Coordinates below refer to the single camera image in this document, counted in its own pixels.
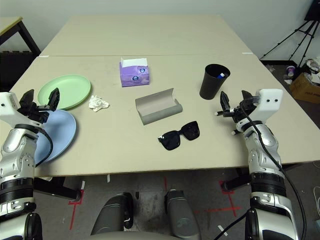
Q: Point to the grey robot left leg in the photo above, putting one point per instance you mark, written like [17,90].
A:
[112,215]

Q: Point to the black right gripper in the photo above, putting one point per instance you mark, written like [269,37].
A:
[240,112]

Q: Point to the black foam floor mat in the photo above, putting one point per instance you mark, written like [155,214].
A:
[15,70]

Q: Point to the purple tissue pack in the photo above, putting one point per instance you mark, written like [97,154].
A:
[135,75]

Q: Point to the brown cardboard box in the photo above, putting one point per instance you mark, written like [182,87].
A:
[305,90]

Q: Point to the black plastic cup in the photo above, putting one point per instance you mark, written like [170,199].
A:
[210,87]

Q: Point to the white tape strip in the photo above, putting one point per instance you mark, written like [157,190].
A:
[44,56]
[247,53]

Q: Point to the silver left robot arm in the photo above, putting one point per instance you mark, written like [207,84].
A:
[15,142]

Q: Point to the wooden side table black frame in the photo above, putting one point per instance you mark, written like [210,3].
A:
[10,25]

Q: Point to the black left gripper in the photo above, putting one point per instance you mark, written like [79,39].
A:
[37,113]

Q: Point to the white tissue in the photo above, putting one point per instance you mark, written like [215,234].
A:
[98,103]

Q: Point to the blue plastic plate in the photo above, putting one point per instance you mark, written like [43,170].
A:
[62,132]

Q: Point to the grey glasses case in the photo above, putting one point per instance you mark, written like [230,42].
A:
[155,110]

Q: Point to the purple paper cup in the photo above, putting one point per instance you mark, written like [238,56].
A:
[291,71]

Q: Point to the black sunglasses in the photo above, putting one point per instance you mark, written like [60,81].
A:
[172,142]

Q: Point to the grey robot right leg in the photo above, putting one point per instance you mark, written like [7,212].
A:
[182,215]

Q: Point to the green plastic plate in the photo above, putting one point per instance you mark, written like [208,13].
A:
[72,87]

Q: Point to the white marker black cap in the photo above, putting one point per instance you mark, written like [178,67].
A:
[216,113]
[234,133]

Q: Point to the white marker blue cap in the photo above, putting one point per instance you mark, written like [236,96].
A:
[220,75]

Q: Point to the black tripod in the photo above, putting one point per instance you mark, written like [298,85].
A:
[312,11]

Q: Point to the red floor tape mark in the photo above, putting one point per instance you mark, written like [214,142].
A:
[74,207]
[232,205]

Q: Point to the grey robot leg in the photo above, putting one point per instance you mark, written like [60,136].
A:
[112,215]
[182,215]

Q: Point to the black table foot bar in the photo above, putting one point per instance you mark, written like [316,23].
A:
[237,183]
[57,188]

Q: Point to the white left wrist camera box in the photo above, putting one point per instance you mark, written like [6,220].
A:
[7,105]

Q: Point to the white crumpled paper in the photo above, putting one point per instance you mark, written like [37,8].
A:
[313,66]

